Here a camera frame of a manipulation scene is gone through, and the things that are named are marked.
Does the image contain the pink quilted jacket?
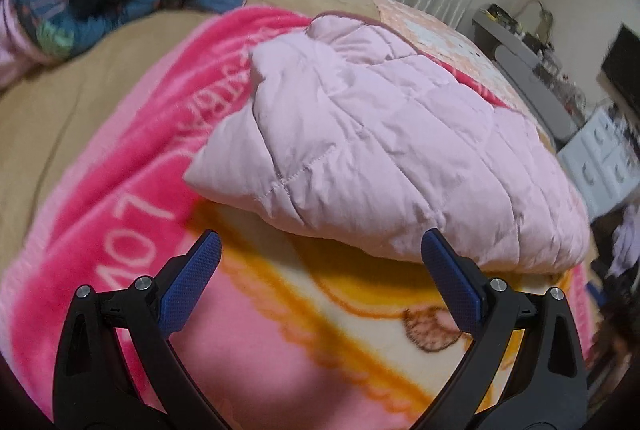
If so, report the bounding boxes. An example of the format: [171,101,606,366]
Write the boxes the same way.
[183,14,590,273]

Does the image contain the purple clothes on floor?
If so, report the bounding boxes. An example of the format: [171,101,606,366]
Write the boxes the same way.
[608,204,640,277]

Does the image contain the pink football fleece blanket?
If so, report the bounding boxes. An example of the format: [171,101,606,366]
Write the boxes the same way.
[0,4,597,430]

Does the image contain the white drawer cabinet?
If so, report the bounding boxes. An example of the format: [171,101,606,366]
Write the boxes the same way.
[558,107,639,221]

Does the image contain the tan bed sheet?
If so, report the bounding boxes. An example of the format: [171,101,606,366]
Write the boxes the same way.
[0,0,559,281]

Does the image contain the black television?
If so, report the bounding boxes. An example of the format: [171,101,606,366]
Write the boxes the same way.
[601,24,640,116]

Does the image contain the peach patterned bed cover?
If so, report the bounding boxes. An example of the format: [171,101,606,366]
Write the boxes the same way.
[373,0,554,149]

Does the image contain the grey wall-mounted desk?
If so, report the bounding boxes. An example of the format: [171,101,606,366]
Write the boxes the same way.
[472,9,578,150]

